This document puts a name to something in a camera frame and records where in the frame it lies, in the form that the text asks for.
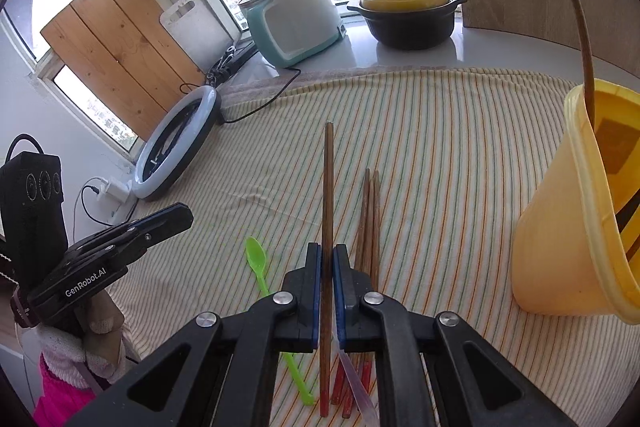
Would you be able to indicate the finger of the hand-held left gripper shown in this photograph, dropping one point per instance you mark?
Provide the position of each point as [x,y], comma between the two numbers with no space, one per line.
[170,209]
[115,247]

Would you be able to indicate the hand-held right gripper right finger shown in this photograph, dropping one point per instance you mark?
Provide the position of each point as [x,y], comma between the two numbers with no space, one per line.
[339,302]

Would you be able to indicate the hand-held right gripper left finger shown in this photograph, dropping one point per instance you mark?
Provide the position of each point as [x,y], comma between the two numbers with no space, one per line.
[316,302]

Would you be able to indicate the green plastic spoon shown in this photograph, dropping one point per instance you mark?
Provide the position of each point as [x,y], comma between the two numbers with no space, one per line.
[256,257]

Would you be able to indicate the translucent purple plastic spoon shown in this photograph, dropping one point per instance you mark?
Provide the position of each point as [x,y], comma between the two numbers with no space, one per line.
[360,392]

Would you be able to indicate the yellow plastic container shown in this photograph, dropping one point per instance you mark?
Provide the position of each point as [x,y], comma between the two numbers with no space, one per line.
[555,247]

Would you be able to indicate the person's left forearm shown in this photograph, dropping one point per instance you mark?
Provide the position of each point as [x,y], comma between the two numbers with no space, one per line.
[65,397]

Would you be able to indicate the person's left hand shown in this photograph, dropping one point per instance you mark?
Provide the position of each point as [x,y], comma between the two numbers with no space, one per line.
[105,332]

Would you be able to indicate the white charger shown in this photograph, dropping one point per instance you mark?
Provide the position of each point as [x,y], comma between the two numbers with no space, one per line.
[117,191]

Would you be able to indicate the black metal stand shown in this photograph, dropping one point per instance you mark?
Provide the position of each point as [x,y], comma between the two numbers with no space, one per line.
[225,67]

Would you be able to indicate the striped cloth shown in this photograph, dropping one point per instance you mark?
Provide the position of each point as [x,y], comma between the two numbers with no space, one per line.
[450,187]

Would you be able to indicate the orange plank board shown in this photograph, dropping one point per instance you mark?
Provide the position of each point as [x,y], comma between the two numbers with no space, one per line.
[115,47]

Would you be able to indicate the white cutting board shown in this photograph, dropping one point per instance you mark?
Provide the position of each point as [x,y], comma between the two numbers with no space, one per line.
[200,37]

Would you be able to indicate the teal rice cooker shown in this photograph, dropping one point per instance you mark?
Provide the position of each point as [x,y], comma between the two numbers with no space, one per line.
[295,27]

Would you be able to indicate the black clay pot yellow lid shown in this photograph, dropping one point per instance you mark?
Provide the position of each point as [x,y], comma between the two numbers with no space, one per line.
[410,27]

